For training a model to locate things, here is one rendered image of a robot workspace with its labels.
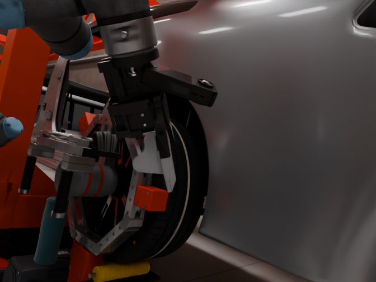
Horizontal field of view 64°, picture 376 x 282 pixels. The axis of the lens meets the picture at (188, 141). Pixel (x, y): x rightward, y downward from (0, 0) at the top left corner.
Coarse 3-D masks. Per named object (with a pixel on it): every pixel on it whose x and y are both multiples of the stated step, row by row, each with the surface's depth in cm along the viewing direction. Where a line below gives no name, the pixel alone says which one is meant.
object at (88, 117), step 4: (84, 112) 139; (84, 116) 139; (88, 116) 139; (92, 116) 141; (80, 120) 141; (84, 120) 138; (88, 120) 137; (80, 124) 140; (84, 124) 137; (88, 124) 135; (80, 128) 140; (84, 128) 137
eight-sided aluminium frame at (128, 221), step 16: (96, 128) 132; (128, 144) 111; (144, 176) 108; (128, 192) 106; (80, 208) 136; (128, 208) 104; (80, 224) 132; (128, 224) 103; (80, 240) 123; (96, 240) 122; (112, 240) 107
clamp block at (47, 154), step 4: (32, 144) 117; (36, 144) 118; (40, 144) 119; (28, 148) 120; (32, 148) 117; (36, 148) 118; (40, 148) 119; (44, 148) 120; (48, 148) 121; (52, 148) 122; (28, 152) 119; (32, 152) 117; (36, 152) 118; (40, 152) 119; (44, 152) 120; (48, 152) 122; (52, 152) 123; (40, 156) 120; (44, 156) 121; (48, 156) 122; (52, 156) 123
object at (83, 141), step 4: (108, 128) 121; (112, 128) 120; (72, 136) 102; (76, 136) 100; (80, 136) 99; (72, 140) 101; (76, 140) 99; (80, 140) 97; (84, 140) 97; (88, 140) 98; (92, 140) 114; (80, 144) 96; (84, 144) 97; (88, 144) 98; (92, 144) 115
